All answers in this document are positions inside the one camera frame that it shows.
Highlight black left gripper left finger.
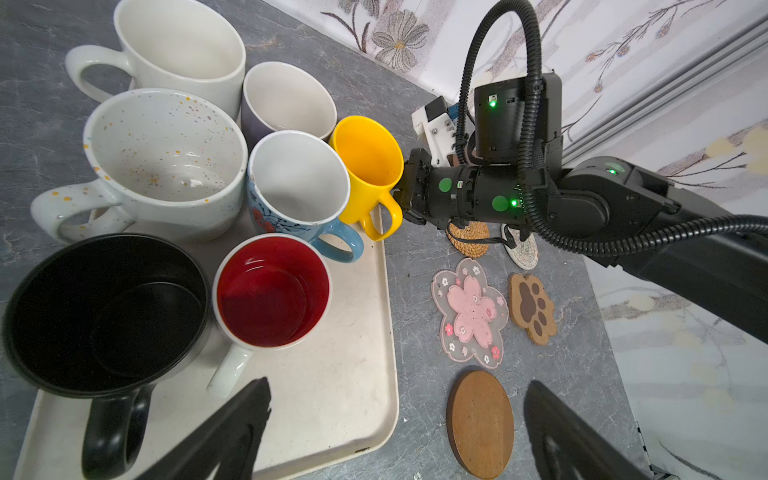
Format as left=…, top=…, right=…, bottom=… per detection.
left=139, top=377, right=271, bottom=479

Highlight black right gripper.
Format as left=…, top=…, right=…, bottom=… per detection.
left=393, top=148, right=526, bottom=230

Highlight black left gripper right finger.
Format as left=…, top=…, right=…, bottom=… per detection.
left=524, top=380, right=647, bottom=479

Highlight rattan woven round coaster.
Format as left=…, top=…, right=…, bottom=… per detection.
left=446, top=221, right=490, bottom=259

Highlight cream woven round coaster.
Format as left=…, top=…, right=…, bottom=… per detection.
left=500, top=224, right=539, bottom=271

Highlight light brown cork coaster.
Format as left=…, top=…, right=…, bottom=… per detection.
left=446, top=370, right=515, bottom=479

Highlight brown paw shaped coaster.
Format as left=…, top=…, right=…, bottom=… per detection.
left=509, top=274, right=557, bottom=346

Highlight pink flower shaped coaster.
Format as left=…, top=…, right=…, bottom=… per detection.
left=431, top=257, right=509, bottom=370

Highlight yellow mug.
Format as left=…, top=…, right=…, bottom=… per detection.
left=330, top=115, right=404, bottom=242

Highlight black mug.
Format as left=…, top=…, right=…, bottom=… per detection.
left=2, top=233, right=211, bottom=479

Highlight blue floral mug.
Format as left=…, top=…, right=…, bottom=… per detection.
left=246, top=130, right=364, bottom=263

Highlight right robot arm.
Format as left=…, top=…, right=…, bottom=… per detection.
left=394, top=73, right=767, bottom=340

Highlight white mug red inside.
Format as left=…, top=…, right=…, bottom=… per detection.
left=207, top=233, right=332, bottom=398

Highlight white grey mug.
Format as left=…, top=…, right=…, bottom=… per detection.
left=241, top=61, right=337, bottom=149

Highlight white speckled mug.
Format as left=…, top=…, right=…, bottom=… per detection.
left=31, top=88, right=248, bottom=243

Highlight plain white mug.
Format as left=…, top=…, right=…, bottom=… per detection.
left=65, top=0, right=246, bottom=118

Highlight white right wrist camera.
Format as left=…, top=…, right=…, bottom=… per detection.
left=411, top=96, right=460, bottom=168

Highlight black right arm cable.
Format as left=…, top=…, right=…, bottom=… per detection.
left=454, top=0, right=768, bottom=259

